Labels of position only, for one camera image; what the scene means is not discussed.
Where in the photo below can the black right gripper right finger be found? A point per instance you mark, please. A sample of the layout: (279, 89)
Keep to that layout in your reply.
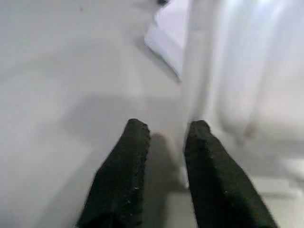
(218, 185)

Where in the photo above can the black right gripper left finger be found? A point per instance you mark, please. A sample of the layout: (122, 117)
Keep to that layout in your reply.
(118, 180)

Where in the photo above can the white paper box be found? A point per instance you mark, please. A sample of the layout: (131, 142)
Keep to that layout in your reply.
(168, 40)

